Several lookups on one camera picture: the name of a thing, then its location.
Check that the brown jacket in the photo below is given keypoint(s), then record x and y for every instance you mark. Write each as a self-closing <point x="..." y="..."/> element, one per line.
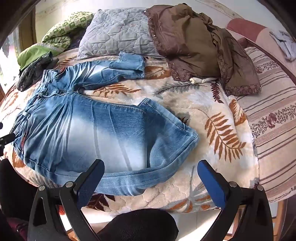
<point x="189" y="39"/>

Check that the green white patterned cloth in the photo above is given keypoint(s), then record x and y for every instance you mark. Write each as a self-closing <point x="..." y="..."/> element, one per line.
<point x="69" y="25"/>

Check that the grey quilted pillow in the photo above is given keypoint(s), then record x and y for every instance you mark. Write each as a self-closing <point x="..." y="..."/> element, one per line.
<point x="115" y="32"/>

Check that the person's black trouser leg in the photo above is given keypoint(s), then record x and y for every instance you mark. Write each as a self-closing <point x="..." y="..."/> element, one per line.
<point x="16" y="192"/>
<point x="138" y="226"/>

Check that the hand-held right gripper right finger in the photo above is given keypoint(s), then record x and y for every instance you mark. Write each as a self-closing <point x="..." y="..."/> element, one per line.
<point x="209" y="183"/>

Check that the dark grey garment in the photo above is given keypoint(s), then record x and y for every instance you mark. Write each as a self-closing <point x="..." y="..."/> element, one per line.
<point x="32" y="74"/>

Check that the blue denim pants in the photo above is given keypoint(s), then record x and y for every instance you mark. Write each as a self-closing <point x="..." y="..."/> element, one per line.
<point x="81" y="129"/>

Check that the white crumpled cloth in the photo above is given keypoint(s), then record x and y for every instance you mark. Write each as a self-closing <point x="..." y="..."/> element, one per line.
<point x="283" y="41"/>

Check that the pink patterned cushion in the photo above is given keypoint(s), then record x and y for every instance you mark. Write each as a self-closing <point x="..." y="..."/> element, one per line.
<point x="252" y="30"/>

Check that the leaf print blanket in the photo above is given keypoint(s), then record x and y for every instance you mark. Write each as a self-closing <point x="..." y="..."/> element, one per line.
<point x="185" y="109"/>

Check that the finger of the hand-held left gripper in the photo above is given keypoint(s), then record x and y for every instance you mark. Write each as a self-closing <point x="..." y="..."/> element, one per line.
<point x="8" y="138"/>

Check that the striped floral bedsheet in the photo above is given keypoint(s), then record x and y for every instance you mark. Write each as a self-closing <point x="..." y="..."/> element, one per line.
<point x="272" y="115"/>

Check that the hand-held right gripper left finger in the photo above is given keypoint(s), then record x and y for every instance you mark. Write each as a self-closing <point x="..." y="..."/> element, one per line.
<point x="90" y="179"/>

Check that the lime green cloth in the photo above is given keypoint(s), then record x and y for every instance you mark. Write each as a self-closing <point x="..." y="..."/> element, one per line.
<point x="32" y="54"/>

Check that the dark purple cloth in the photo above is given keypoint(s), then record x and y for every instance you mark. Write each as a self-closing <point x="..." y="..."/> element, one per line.
<point x="75" y="41"/>

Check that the small cream fabric piece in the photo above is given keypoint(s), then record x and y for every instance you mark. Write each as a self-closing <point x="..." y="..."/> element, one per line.
<point x="203" y="80"/>

